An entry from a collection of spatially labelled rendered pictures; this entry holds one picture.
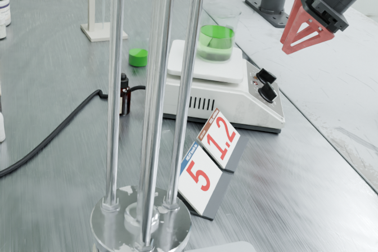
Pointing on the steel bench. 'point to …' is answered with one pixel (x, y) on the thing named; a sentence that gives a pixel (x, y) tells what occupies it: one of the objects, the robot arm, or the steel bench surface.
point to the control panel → (261, 87)
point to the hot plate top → (228, 76)
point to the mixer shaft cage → (148, 128)
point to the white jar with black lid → (5, 4)
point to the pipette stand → (96, 31)
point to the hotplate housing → (223, 103)
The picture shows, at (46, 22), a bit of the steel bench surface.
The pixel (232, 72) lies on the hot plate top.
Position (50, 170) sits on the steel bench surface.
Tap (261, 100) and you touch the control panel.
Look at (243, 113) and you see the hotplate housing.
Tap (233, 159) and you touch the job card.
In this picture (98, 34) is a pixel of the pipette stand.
